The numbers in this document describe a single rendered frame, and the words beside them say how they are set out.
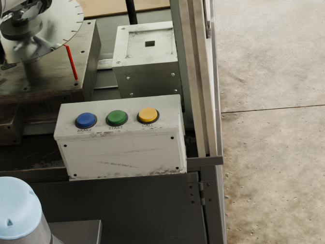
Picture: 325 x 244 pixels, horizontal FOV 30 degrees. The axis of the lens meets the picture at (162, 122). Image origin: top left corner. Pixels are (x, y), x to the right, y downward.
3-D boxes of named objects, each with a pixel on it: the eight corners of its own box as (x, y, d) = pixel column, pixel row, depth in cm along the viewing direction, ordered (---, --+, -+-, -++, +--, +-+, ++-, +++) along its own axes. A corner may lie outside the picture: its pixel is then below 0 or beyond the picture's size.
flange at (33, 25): (36, 37, 154) (33, 28, 152) (-5, 38, 156) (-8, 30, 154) (47, 12, 162) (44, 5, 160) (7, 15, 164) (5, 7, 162)
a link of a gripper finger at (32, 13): (13, 24, 153) (21, -2, 146) (31, 17, 157) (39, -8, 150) (21, 33, 152) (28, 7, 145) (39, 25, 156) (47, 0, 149)
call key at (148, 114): (158, 113, 136) (156, 106, 134) (157, 125, 133) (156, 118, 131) (140, 114, 136) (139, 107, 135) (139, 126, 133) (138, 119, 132)
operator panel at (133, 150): (186, 140, 148) (180, 93, 138) (186, 174, 140) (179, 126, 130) (75, 148, 151) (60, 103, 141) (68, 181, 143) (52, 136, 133)
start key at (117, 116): (127, 115, 136) (125, 108, 135) (125, 127, 133) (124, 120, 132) (110, 116, 137) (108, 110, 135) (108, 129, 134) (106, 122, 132)
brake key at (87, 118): (96, 117, 137) (95, 111, 136) (95, 129, 134) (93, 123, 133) (79, 119, 138) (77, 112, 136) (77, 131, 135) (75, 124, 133)
